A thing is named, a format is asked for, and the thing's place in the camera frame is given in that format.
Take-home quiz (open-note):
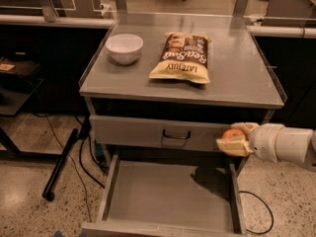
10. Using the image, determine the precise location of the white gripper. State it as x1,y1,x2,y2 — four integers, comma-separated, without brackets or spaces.
216,122,284,163

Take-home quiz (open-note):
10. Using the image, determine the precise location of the orange fruit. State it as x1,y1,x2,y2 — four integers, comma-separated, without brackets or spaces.
221,128,247,140

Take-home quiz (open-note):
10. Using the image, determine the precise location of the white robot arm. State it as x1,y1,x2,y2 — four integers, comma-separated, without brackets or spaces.
216,122,316,172

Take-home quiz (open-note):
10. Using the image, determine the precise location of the grey metal drawer cabinet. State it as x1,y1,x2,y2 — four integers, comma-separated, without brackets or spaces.
78,11,287,176

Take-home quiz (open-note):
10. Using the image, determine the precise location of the closed grey top drawer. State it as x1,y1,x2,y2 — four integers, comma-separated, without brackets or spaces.
90,116,230,152

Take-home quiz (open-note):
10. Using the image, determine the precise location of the open grey middle drawer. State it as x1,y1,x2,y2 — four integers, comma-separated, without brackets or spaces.
82,155,247,237

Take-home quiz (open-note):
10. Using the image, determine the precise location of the yellow brown chips bag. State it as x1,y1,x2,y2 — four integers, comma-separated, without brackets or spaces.
149,32,210,84

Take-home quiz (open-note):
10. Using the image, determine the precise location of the white ceramic bowl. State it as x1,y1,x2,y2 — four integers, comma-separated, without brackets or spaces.
106,34,143,65

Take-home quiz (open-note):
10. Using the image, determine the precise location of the black stand leg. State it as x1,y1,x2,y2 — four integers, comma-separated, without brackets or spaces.
41,128,78,201

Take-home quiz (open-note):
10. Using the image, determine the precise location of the dark side table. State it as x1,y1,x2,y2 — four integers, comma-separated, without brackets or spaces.
0,51,44,158

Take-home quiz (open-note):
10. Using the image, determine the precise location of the black drawer handle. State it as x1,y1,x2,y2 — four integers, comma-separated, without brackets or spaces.
162,129,191,140

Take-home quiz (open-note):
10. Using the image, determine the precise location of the black floor cable right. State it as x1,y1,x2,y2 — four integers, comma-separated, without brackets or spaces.
239,190,275,235

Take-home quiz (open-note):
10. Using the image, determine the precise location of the black floor cable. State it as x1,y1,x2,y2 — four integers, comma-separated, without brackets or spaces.
33,112,110,222
239,190,275,235

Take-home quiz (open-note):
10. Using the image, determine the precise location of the black floor cable left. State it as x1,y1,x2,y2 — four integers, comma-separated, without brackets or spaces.
33,112,110,222

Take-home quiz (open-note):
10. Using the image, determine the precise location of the white horizontal rail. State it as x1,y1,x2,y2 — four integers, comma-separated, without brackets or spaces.
0,15,115,29

